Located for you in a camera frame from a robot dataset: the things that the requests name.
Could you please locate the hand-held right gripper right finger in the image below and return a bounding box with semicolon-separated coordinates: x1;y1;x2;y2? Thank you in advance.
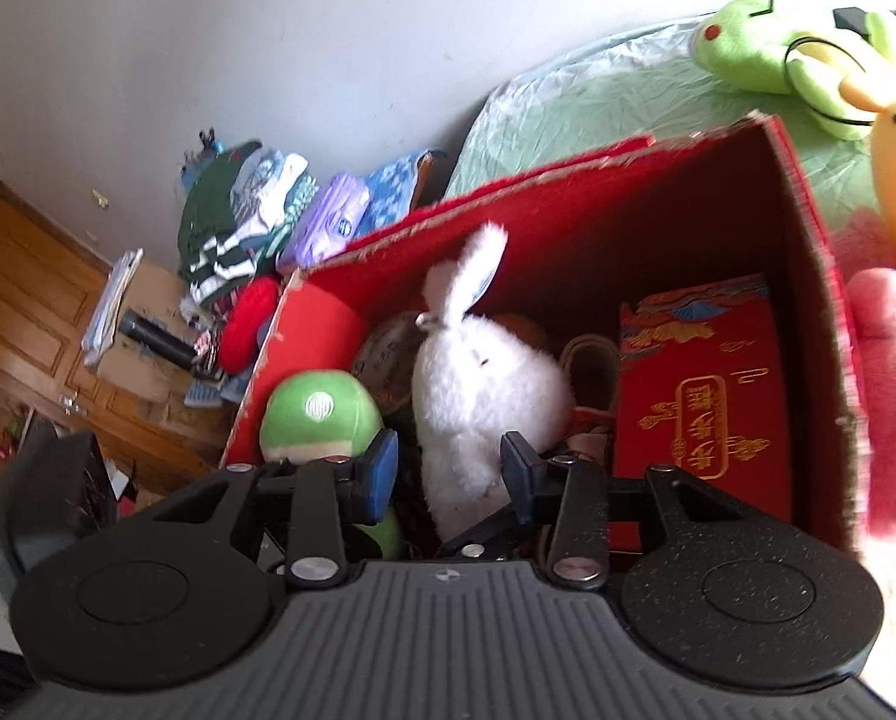
499;431;728;590

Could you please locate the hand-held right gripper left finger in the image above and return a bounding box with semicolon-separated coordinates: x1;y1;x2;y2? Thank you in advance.
148;431;401;592

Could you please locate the red cardboard box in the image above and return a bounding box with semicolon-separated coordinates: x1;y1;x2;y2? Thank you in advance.
219;111;869;565

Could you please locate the pink plush toy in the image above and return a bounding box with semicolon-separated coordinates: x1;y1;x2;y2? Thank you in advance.
830;210;896;550

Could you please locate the green ball plush toy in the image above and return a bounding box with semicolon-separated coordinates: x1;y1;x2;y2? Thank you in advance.
259;369;386;466

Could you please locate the white rabbit plush toy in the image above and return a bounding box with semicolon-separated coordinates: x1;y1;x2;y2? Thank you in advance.
410;221;578;541

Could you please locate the round patterned tin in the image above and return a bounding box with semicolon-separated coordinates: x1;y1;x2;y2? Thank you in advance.
350;311;428;415

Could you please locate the brown sandal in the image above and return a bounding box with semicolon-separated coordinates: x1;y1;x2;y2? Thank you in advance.
557;334;623;460

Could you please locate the red gift box gold print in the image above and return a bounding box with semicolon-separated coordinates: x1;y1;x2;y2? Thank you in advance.
613;274;795;535

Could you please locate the red round cushion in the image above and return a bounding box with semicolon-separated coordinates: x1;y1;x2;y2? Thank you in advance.
218;276;281;376

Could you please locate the black flashlight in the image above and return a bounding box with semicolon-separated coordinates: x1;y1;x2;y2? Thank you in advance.
118;311;199;370

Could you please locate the purple wipes packet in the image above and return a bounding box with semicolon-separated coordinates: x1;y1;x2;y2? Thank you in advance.
275;172;374;272

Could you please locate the blue patterned cloth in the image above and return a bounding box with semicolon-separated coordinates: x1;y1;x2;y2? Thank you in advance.
362;150;449;235

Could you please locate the pile of folded clothes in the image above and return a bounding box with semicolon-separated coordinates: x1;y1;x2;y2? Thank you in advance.
176;131;321;310

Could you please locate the stack of white papers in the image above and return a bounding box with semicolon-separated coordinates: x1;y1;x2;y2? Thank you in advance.
80;247;146;368

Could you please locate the wooden cabinet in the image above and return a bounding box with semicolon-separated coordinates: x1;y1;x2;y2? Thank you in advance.
0;184;230;497

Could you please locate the green frog plush toy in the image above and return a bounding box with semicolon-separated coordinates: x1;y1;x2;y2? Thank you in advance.
689;0;896;142

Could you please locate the black power adapter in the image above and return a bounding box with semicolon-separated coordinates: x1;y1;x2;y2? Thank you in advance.
832;6;878;35

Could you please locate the black cable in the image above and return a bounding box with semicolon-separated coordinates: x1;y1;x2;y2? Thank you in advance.
784;36;878;125

